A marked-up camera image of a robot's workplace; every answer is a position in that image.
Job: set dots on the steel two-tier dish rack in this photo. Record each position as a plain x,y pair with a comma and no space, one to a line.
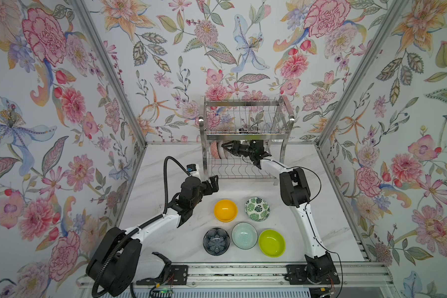
220,120

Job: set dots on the lime green bowl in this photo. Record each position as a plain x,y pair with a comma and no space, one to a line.
272,243

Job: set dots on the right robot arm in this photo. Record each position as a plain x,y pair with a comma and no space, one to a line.
295,193

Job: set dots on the yellow bowl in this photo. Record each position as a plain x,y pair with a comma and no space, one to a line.
225,210

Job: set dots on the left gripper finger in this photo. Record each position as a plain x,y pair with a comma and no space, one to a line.
209,190
213,182

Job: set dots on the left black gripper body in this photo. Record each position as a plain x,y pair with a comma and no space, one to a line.
194,202

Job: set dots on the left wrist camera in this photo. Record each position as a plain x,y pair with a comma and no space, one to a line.
193,170

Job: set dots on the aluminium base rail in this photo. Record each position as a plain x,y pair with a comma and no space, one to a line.
273,275

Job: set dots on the pink striped bowl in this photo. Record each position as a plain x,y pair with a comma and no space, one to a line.
221,151

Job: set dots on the green leaf pattern bowl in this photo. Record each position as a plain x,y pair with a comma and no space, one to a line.
257,209

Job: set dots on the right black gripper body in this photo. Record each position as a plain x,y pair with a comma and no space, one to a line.
247,151

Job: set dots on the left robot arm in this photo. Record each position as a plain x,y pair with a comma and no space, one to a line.
117,261

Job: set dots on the pale celadon bowl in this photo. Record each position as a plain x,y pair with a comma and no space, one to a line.
244,236

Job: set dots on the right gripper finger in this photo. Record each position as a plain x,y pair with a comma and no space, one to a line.
231,145
232,154

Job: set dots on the dark blue flower bowl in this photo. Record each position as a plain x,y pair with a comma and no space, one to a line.
216,241

